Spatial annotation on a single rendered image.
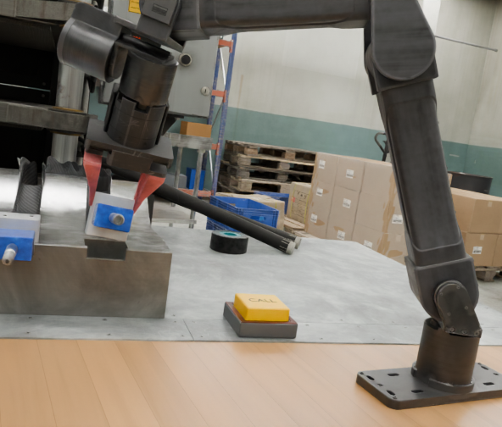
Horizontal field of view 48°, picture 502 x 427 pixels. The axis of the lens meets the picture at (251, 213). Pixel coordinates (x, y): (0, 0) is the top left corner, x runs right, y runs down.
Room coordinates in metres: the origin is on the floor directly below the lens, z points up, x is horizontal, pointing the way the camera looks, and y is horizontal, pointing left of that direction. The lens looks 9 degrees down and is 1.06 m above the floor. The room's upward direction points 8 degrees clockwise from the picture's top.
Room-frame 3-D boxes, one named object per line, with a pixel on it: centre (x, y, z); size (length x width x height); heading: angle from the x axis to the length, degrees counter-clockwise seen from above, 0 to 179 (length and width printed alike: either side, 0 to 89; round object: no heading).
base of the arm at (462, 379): (0.62, -0.25, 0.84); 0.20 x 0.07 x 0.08; 117
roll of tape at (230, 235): (1.18, 0.04, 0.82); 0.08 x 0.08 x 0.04
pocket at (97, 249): (0.71, 0.18, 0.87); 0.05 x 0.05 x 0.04; 19
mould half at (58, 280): (0.91, 0.30, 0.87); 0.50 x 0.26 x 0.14; 19
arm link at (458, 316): (0.62, -0.24, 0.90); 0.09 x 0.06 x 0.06; 175
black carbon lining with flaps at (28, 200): (0.89, 0.30, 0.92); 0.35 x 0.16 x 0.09; 19
